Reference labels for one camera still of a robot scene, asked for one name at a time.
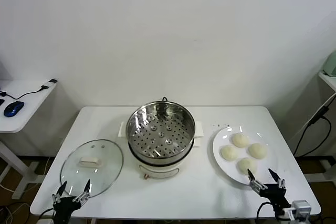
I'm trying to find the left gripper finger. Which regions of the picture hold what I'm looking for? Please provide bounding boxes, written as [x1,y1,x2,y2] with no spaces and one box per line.
[51,180,68,204]
[75,178,92,205]

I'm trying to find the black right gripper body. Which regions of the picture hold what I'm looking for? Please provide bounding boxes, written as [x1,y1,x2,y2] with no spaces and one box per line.
[259,183,292,216]

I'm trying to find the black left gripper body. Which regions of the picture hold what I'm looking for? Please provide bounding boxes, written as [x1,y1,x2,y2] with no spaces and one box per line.
[53,196,81,224]

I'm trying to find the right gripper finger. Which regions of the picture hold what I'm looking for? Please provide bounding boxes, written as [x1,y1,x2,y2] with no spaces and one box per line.
[268,168,287,190]
[246,168,268,192]

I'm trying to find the white steamed baozi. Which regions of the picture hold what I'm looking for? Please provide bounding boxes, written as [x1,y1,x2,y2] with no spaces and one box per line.
[230,132,250,148]
[219,145,239,161]
[237,157,257,175]
[248,143,268,159]

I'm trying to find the round glass pot lid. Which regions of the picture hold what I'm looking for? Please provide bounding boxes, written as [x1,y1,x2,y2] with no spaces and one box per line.
[60,139,124,199]

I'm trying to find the stainless steel steamer basket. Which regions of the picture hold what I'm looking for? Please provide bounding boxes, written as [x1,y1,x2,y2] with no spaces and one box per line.
[125,100,196,161]

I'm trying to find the white round plate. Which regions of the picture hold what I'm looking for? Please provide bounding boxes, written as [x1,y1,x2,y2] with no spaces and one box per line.
[212,125,279,186]

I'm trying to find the white electric cooker pot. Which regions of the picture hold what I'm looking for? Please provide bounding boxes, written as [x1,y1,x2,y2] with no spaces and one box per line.
[118,120,205,180]

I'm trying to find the white side desk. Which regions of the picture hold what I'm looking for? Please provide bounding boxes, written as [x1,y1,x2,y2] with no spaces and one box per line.
[0,79,59,200]

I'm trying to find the blue computer mouse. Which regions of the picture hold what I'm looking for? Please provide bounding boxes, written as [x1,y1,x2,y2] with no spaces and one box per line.
[3,101,25,118]

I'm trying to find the mint green appliance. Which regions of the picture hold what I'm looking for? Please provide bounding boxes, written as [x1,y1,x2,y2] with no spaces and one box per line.
[322,51,336,77]

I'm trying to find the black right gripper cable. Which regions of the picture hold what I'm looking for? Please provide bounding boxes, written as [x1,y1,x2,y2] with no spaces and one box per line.
[256,201,274,224]

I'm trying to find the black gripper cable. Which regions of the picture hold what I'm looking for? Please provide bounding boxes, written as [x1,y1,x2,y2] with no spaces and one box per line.
[38,207,55,221]
[256,201,274,224]

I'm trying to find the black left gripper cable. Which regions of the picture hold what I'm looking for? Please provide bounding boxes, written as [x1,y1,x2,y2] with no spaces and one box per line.
[38,207,55,221]

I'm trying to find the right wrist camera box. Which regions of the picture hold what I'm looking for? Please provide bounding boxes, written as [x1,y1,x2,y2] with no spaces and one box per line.
[283,199,312,217]

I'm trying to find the black power cable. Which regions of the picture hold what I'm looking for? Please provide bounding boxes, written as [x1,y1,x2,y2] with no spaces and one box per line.
[292,105,332,156]

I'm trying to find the thin white cable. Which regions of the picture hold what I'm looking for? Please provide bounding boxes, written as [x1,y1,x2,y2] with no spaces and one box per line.
[293,93,336,137]

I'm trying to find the black cable with adapter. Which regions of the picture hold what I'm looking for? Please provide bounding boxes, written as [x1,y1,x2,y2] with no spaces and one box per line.
[0,78,58,99]

